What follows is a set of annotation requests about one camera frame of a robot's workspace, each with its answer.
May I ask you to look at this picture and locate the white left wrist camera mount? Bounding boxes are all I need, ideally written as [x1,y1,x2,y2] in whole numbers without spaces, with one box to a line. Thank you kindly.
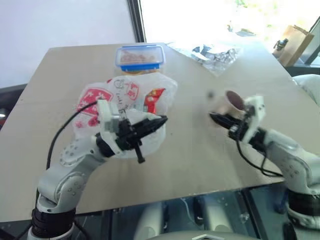
[96,99,126,154]

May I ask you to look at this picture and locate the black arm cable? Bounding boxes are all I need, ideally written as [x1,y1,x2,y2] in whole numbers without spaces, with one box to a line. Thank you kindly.
[46,100,100,171]
[235,138,285,178]

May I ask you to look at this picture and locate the white paper cup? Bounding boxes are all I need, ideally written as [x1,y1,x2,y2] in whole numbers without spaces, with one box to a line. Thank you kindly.
[215,89,247,119]

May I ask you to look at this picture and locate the brown paper bag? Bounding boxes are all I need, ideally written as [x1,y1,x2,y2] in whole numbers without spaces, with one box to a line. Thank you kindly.
[271,24,315,68]

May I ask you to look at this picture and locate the clear blue-lidded food container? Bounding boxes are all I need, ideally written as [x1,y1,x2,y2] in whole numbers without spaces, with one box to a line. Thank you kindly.
[114,44,167,76]

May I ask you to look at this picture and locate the red snack packet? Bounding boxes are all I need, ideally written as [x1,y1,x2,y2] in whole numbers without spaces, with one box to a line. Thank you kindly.
[142,87,166,115]

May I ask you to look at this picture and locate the pale robot leg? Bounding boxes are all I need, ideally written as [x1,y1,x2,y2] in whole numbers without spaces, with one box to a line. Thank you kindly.
[133,201,165,240]
[203,194,242,236]

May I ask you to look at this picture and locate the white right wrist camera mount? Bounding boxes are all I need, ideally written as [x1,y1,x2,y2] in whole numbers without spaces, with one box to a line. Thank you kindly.
[240,95,266,145]

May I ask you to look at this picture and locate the white rounded object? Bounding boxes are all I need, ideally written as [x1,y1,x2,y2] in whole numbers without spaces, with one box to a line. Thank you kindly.
[291,74,320,106]

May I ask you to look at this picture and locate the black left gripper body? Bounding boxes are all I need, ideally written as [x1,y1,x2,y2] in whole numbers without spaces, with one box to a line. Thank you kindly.
[117,118,146,165]

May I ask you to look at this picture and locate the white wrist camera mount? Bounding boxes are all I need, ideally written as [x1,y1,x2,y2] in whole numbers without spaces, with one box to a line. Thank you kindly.
[240,95,266,145]
[96,99,126,154]

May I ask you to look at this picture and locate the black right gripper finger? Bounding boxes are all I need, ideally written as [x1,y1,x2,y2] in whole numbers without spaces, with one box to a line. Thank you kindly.
[211,117,233,130]
[209,112,238,124]

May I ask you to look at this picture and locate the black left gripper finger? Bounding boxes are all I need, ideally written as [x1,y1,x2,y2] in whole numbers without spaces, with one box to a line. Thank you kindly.
[138,115,169,129]
[134,122,165,138]

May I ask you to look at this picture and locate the black furniture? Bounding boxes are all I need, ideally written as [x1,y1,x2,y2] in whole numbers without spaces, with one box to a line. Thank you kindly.
[0,83,27,131]

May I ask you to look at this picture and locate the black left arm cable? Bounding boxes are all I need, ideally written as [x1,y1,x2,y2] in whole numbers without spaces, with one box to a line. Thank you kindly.
[46,100,100,171]

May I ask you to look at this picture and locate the dark window frame post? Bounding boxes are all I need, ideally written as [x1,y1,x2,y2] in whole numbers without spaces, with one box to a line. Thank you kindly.
[127,0,147,44]

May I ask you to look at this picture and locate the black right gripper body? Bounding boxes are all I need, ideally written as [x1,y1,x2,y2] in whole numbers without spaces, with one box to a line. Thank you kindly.
[227,112,251,141]

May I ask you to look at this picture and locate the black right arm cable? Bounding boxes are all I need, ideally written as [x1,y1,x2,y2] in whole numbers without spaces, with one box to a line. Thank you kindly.
[235,138,285,178]

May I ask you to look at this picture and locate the crumpled silver foil bag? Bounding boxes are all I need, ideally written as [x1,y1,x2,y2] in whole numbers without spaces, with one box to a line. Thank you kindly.
[166,41,245,77]

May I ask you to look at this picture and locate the small black device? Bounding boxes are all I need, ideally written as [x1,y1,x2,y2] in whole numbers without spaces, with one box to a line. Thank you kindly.
[273,38,289,50]

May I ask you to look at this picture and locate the white red-printed plastic bag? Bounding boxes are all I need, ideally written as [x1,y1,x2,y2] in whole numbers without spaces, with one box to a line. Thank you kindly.
[72,73,179,160]

